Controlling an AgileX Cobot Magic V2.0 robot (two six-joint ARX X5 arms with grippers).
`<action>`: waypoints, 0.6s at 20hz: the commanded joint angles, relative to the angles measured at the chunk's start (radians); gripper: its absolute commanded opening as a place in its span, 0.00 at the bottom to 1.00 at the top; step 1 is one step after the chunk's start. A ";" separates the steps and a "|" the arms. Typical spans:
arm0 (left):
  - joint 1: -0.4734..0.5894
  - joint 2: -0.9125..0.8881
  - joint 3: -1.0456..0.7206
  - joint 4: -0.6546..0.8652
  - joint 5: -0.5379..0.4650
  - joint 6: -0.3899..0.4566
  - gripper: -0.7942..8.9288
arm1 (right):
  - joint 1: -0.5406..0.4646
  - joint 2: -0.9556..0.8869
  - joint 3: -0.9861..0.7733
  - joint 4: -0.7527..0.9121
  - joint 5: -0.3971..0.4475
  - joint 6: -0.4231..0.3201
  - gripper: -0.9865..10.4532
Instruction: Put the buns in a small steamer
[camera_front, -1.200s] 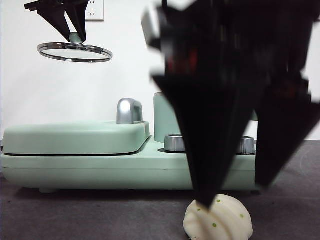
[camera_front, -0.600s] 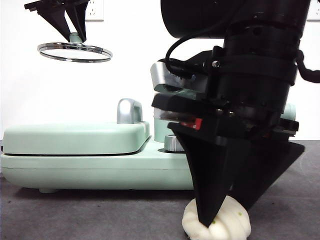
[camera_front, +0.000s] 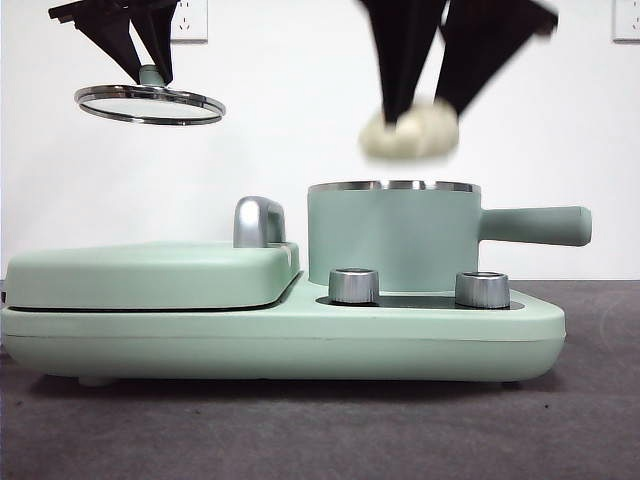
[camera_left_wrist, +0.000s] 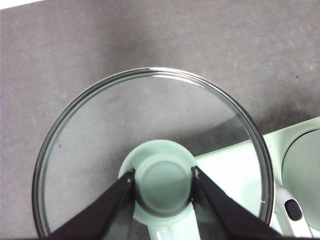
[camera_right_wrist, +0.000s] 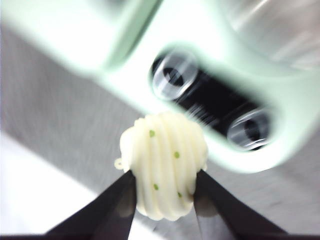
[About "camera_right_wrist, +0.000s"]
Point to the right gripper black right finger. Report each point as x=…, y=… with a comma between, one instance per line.
x=225, y=212

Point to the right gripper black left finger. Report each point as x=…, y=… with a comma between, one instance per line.
x=107, y=212

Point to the ribbed white bun green specks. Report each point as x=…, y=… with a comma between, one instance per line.
x=165, y=165

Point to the silver control knob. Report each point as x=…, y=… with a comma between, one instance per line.
x=250, y=130
x=173, y=75

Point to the mint green breakfast machine base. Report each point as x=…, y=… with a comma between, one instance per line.
x=295, y=120

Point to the mint green griddle lid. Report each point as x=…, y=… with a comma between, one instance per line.
x=62, y=30

